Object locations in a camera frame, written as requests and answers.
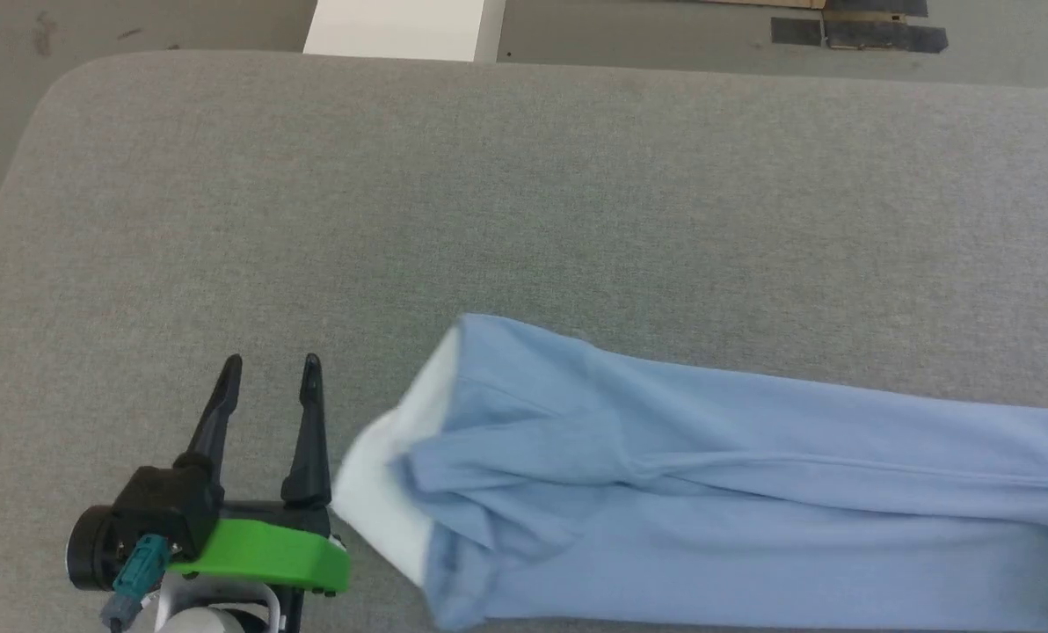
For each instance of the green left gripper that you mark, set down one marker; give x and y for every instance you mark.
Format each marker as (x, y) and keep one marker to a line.
(269, 554)

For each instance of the light blue garment white band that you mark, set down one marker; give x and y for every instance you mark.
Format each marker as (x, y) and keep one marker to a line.
(709, 457)

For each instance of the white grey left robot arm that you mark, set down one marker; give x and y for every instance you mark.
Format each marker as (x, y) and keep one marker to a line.
(207, 620)

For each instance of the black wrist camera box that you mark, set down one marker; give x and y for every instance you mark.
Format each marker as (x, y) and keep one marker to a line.
(163, 501)

